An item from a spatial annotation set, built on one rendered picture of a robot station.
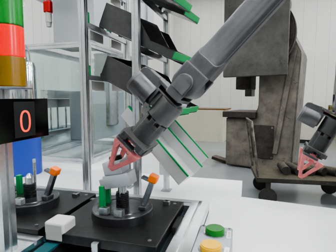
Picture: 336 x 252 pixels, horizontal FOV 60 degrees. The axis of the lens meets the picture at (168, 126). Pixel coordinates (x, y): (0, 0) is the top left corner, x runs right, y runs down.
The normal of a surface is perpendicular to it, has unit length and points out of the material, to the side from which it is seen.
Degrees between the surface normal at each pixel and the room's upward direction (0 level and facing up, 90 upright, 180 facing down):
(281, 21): 90
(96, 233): 0
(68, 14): 90
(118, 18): 90
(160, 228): 0
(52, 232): 90
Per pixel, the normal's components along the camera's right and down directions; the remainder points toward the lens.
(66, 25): -0.26, 0.10
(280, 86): -0.54, 0.08
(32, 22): 0.92, 0.04
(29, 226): 0.00, -1.00
